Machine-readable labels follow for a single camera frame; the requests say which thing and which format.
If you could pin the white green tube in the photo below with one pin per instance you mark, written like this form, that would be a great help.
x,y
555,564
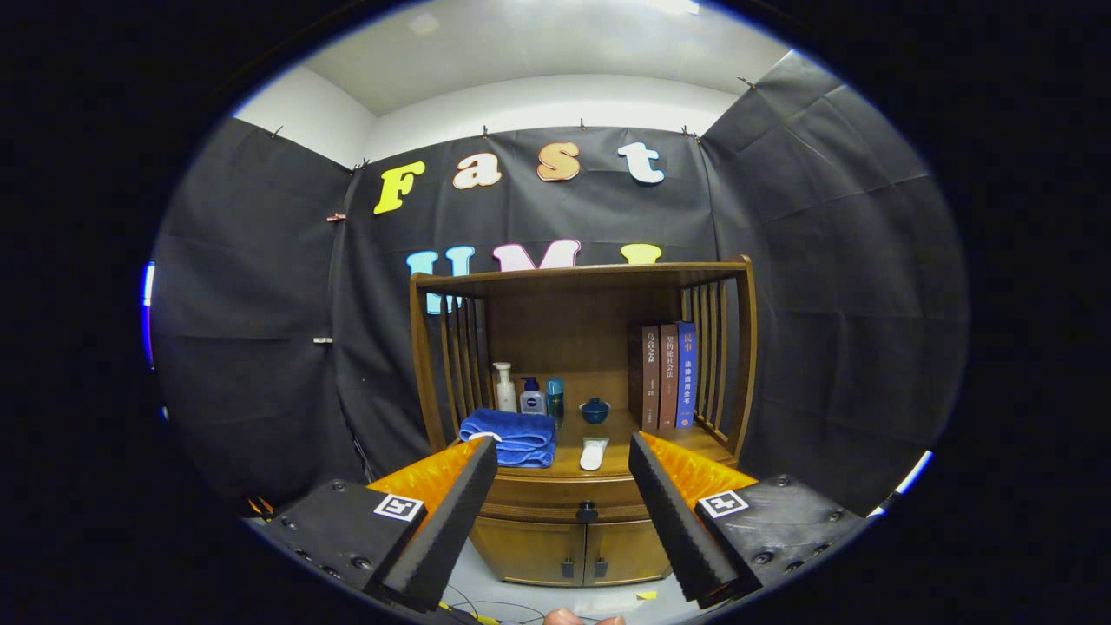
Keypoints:
x,y
594,453

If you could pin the white blue lotion bottle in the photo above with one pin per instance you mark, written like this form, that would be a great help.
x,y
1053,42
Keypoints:
x,y
532,401

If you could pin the blue book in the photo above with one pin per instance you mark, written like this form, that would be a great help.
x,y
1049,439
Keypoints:
x,y
686,373

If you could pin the blue lidded bowl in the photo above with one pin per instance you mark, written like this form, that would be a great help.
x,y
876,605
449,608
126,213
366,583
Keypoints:
x,y
594,412

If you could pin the wooden drawer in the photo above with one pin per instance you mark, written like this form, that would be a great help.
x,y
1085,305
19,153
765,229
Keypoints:
x,y
538,508

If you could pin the blue folded towel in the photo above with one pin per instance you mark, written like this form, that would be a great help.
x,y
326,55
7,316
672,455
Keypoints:
x,y
512,434

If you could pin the black backdrop cloth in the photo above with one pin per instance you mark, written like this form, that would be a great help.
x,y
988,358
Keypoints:
x,y
825,260

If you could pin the dark brown book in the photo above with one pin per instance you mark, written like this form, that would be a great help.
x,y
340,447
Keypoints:
x,y
644,378

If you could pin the wooden countertop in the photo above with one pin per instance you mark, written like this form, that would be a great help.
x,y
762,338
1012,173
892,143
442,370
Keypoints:
x,y
618,421

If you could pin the white pump bottle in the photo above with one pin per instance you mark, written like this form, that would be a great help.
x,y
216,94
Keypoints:
x,y
505,395

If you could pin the wooden cabinet door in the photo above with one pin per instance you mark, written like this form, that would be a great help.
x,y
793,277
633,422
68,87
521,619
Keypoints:
x,y
529,551
629,551

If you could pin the reddish brown book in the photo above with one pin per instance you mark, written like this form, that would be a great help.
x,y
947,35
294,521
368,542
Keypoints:
x,y
667,378

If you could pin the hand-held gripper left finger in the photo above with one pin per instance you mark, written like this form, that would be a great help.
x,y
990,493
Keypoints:
x,y
447,525

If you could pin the wooden cabinet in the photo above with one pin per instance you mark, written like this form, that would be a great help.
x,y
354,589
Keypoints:
x,y
564,321

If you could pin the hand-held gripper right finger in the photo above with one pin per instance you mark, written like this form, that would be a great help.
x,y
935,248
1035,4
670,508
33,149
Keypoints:
x,y
677,521

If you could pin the teal bottle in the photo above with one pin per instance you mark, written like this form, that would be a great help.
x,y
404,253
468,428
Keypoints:
x,y
555,399

